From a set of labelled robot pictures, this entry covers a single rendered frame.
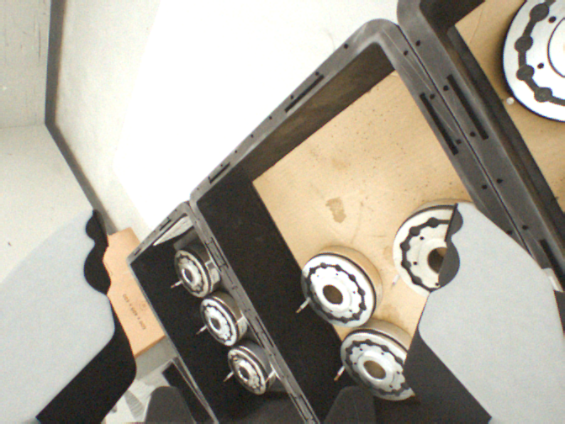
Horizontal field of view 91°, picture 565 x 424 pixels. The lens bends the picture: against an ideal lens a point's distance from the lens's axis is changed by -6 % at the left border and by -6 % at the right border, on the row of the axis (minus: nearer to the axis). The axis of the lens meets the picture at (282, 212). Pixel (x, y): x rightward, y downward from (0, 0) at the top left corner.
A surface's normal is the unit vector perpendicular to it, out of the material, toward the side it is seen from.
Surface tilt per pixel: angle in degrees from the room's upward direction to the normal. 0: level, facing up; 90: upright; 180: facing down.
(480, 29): 0
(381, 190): 0
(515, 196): 0
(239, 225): 90
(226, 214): 90
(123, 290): 76
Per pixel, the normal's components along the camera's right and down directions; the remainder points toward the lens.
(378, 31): -0.59, 0.31
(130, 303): 0.39, -0.43
